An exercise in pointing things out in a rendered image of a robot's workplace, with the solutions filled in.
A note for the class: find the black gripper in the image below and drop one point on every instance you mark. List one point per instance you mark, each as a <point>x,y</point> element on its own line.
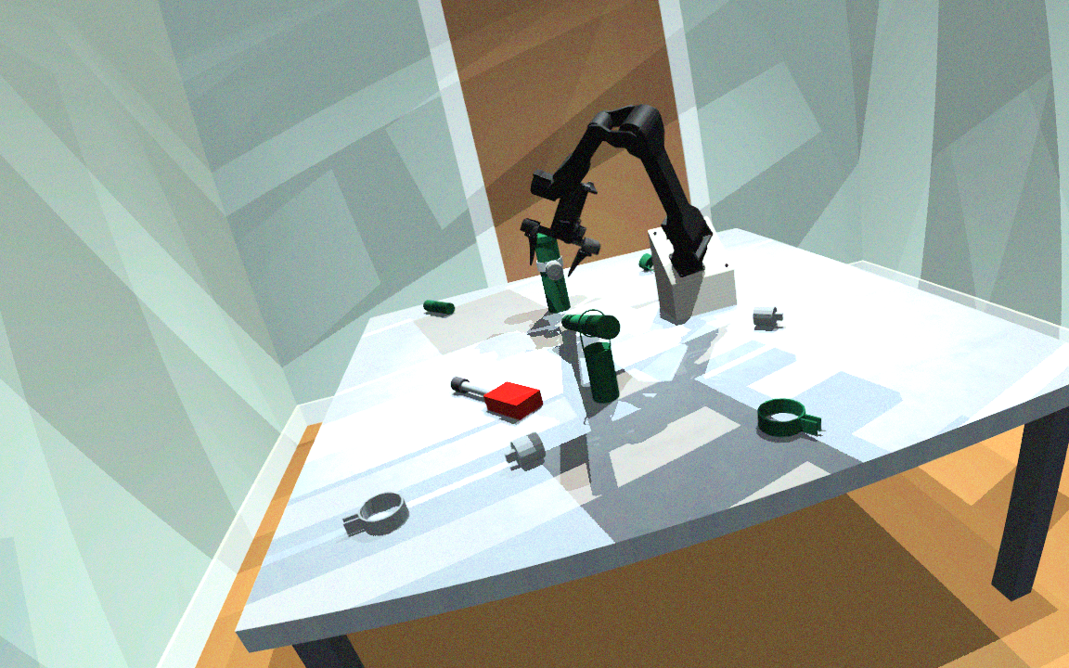
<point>531,228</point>

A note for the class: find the dark green ring clamp with tab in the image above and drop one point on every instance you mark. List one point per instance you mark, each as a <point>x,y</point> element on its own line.
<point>803,422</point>

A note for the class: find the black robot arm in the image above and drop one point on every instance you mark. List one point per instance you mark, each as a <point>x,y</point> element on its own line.
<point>642,134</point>

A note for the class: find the dark grey ring band with side tab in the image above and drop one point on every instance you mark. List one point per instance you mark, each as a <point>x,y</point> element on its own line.
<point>360,521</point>

